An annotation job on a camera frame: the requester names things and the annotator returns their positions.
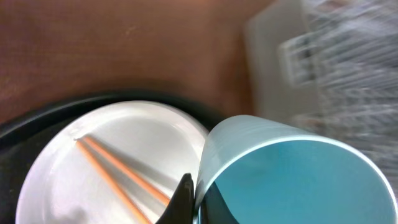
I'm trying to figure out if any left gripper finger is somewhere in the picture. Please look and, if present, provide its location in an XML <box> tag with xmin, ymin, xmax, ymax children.
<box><xmin>156</xmin><ymin>173</ymin><xmax>195</xmax><ymax>224</ymax></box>

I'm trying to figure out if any blue cup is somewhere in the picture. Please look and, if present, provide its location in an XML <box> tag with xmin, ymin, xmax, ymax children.
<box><xmin>195</xmin><ymin>115</ymin><xmax>397</xmax><ymax>224</ymax></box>

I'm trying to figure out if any grey plate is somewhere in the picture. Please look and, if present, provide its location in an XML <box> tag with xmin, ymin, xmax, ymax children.
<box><xmin>16</xmin><ymin>101</ymin><xmax>208</xmax><ymax>223</ymax></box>

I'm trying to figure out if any wooden chopstick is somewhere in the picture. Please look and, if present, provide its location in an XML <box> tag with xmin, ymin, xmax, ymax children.
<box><xmin>83</xmin><ymin>137</ymin><xmax>170</xmax><ymax>206</ymax></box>
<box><xmin>76</xmin><ymin>141</ymin><xmax>152</xmax><ymax>224</ymax></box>

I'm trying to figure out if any grey dishwasher rack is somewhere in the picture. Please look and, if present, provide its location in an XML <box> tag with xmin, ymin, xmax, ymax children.
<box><xmin>245</xmin><ymin>0</ymin><xmax>397</xmax><ymax>189</ymax></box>

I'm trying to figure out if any round black serving tray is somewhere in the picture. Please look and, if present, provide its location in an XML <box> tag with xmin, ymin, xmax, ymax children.
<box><xmin>1</xmin><ymin>89</ymin><xmax>225</xmax><ymax>223</ymax></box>

